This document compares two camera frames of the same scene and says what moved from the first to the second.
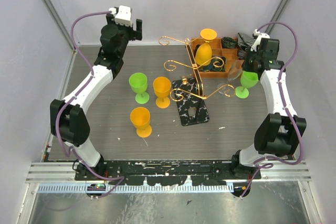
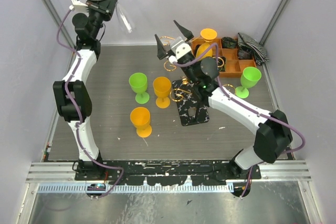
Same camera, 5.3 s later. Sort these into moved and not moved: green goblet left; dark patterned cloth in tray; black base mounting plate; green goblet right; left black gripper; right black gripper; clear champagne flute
Moved: clear champagne flute; left black gripper; right black gripper
Not moved: black base mounting plate; green goblet left; green goblet right; dark patterned cloth in tray
